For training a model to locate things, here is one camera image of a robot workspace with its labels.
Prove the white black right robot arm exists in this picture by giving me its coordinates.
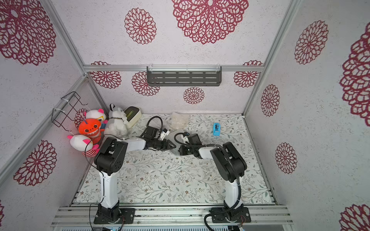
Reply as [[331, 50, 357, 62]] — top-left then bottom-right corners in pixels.
[[179, 142, 247, 211]]

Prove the blue tape dispenser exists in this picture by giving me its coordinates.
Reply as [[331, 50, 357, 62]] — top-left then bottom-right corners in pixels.
[[213, 123, 221, 136]]

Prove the black wire basket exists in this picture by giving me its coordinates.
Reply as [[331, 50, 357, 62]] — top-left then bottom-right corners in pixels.
[[50, 91, 88, 133]]

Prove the orange red plush toy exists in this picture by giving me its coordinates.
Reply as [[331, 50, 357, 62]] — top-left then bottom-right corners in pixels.
[[78, 118, 105, 144]]

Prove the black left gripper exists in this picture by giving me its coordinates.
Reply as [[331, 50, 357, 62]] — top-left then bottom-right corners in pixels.
[[152, 139, 177, 152]]

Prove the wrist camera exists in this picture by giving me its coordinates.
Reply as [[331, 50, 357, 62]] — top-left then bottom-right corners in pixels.
[[140, 116, 170, 141], [182, 132, 202, 146]]

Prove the clear bubble wrap sheet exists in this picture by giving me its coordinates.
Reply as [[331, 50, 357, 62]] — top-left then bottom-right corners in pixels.
[[166, 130, 185, 156], [168, 112, 190, 131], [141, 116, 168, 136]]

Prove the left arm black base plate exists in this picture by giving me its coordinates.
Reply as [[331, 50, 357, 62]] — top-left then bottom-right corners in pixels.
[[93, 203, 136, 224]]

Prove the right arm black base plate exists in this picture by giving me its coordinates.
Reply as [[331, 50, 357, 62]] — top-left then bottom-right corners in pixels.
[[210, 204, 251, 223]]

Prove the white pink plush toy top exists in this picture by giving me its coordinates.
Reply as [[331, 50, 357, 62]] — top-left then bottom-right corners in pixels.
[[84, 108, 108, 124]]

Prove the blue patterned green plate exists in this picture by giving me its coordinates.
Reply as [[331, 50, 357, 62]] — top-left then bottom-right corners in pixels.
[[167, 131, 181, 152]]

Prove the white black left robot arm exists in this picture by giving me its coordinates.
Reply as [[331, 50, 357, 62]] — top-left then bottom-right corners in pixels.
[[94, 137, 176, 209]]

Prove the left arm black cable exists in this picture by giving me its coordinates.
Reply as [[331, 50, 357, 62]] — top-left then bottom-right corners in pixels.
[[83, 134, 128, 174]]

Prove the white plush with yellow glasses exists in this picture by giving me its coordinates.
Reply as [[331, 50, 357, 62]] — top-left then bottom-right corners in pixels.
[[67, 135, 100, 158]]

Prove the grey wall shelf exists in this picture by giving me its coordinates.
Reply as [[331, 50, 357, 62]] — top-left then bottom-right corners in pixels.
[[146, 66, 222, 87]]

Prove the black dinner plate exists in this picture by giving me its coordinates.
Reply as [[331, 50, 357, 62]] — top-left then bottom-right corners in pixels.
[[144, 119, 159, 134]]

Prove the floral table mat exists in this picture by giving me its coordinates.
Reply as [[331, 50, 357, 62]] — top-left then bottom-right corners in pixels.
[[76, 113, 275, 205]]

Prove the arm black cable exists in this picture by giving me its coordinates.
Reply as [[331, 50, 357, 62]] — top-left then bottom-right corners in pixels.
[[173, 132, 246, 231], [83, 134, 128, 174]]

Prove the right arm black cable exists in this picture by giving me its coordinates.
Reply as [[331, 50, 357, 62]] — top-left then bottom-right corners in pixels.
[[173, 132, 246, 231]]

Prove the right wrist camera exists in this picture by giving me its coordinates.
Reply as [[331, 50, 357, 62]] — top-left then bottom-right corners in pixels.
[[182, 132, 202, 146]]

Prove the grey white husky plush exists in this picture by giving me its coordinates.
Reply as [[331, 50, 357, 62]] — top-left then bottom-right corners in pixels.
[[104, 104, 128, 138]]

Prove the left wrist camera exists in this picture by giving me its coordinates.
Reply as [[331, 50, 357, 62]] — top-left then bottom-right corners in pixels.
[[140, 116, 170, 141]]

